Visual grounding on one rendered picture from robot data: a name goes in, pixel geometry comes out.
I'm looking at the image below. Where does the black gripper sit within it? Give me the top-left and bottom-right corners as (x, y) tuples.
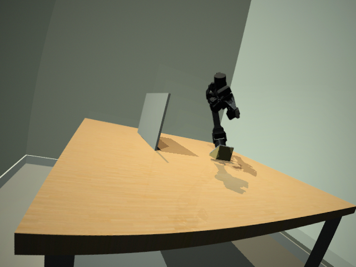
(217, 86), (240, 120)

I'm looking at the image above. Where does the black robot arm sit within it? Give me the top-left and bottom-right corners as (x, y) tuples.
(206, 72), (227, 148)

